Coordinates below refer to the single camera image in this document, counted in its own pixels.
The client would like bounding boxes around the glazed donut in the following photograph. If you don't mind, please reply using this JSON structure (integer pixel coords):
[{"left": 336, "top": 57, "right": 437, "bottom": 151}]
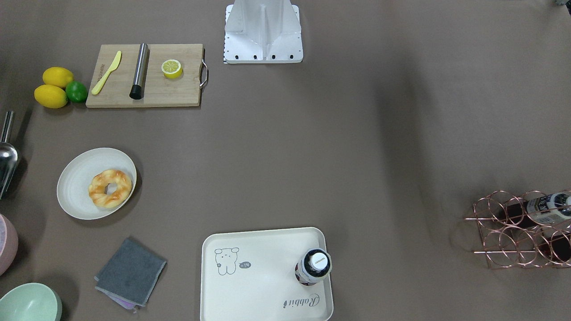
[{"left": 88, "top": 170, "right": 132, "bottom": 209}]

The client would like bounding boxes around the cream round plate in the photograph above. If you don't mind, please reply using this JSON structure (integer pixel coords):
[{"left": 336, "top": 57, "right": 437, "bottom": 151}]
[{"left": 57, "top": 148, "right": 137, "bottom": 220}]

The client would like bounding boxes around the cream rabbit tray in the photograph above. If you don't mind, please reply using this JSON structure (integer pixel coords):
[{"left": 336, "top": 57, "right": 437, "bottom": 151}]
[{"left": 200, "top": 227, "right": 334, "bottom": 321}]

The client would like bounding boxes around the dark drink bottle white cap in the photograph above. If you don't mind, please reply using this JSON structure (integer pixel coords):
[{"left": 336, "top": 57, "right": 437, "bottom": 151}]
[{"left": 294, "top": 248, "right": 332, "bottom": 286}]

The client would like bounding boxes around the half lemon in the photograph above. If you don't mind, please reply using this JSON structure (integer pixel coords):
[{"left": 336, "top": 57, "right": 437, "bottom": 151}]
[{"left": 161, "top": 59, "right": 183, "bottom": 79}]

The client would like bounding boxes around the steel cylinder with black tip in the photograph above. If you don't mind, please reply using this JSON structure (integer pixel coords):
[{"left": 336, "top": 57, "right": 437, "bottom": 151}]
[{"left": 130, "top": 43, "right": 150, "bottom": 100}]

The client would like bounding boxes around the bamboo cutting board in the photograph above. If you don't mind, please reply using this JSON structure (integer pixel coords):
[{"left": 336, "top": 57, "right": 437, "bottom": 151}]
[{"left": 86, "top": 43, "right": 208, "bottom": 108}]

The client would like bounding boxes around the grey folded cloth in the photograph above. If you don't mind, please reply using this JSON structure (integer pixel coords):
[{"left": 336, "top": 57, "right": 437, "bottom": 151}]
[{"left": 94, "top": 238, "right": 166, "bottom": 309}]

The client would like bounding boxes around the yellow plastic knife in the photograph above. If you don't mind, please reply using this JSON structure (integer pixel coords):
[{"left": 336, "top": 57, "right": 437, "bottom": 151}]
[{"left": 91, "top": 51, "right": 122, "bottom": 95}]

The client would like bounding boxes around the green lime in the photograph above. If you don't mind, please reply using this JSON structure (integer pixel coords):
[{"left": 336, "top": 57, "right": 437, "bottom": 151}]
[{"left": 65, "top": 81, "right": 88, "bottom": 103}]

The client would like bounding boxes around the upper whole lemon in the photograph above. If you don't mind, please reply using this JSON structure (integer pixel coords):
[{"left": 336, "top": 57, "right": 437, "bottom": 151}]
[{"left": 41, "top": 66, "right": 74, "bottom": 89}]

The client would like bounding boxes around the whole lemon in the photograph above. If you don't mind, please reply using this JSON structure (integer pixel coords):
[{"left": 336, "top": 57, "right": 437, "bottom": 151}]
[
  {"left": 34, "top": 85, "right": 68, "bottom": 108},
  {"left": 41, "top": 66, "right": 74, "bottom": 89}
]

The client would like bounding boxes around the lower whole lemon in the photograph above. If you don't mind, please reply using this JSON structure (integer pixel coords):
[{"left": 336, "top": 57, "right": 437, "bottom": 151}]
[{"left": 34, "top": 85, "right": 68, "bottom": 108}]

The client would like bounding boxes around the bottle lying in rack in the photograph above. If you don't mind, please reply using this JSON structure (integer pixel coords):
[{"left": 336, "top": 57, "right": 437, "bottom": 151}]
[{"left": 507, "top": 191, "right": 571, "bottom": 228}]

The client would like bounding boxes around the metal ice scoop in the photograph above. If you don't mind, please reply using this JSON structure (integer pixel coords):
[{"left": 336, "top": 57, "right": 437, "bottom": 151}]
[{"left": 0, "top": 111, "right": 20, "bottom": 199}]

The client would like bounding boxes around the pink bowl with ice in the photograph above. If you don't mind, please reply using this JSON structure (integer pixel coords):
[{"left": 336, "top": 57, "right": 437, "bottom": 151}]
[{"left": 0, "top": 214, "right": 18, "bottom": 276}]

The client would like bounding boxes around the mint green bowl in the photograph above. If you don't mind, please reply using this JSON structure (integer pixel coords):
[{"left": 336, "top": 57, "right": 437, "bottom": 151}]
[{"left": 0, "top": 283, "right": 62, "bottom": 321}]

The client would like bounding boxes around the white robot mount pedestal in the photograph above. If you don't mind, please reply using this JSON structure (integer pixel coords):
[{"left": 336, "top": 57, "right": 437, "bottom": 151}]
[{"left": 223, "top": 0, "right": 304, "bottom": 64}]

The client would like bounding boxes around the copper wire bottle rack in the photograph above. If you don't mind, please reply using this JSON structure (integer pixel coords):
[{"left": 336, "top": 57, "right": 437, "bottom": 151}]
[{"left": 467, "top": 189, "right": 571, "bottom": 269}]

